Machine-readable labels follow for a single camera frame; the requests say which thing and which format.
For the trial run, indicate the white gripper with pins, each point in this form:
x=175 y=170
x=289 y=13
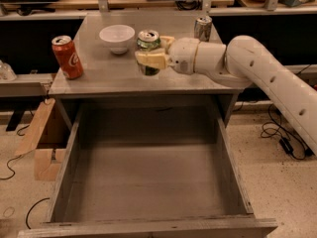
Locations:
x=182 y=55

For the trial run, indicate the green soda can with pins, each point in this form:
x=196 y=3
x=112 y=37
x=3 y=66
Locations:
x=148 y=40

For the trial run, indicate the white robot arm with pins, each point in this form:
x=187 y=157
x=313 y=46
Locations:
x=244 y=61

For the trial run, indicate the silver blue energy drink can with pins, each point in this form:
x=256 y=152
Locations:
x=202 y=28

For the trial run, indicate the red cola can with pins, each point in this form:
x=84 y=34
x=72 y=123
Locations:
x=67 y=57

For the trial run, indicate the grey open top drawer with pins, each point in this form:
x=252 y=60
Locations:
x=143 y=172

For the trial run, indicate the white bowl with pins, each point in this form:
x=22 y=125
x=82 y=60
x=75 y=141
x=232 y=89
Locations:
x=117 y=38

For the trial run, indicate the grey cabinet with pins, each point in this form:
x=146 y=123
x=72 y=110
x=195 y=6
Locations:
x=113 y=90

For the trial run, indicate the cardboard box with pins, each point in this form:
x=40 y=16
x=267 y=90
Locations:
x=46 y=138

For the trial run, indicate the clear plastic object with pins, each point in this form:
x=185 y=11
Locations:
x=6 y=72

